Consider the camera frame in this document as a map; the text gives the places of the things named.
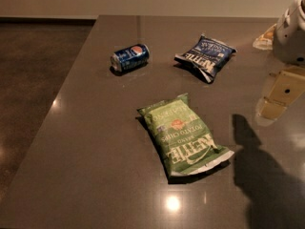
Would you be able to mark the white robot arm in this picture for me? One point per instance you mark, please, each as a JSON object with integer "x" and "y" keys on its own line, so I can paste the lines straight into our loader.
{"x": 286, "y": 38}

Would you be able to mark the green jalapeno chip bag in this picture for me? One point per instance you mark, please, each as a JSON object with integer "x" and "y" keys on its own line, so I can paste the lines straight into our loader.
{"x": 185, "y": 143}

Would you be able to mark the blue Kettle chip bag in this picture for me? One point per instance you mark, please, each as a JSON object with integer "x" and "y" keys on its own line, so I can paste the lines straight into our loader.
{"x": 206, "y": 58}

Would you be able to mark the blue Pepsi soda can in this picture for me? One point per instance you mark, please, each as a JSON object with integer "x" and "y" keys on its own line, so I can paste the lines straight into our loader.
{"x": 130, "y": 58}

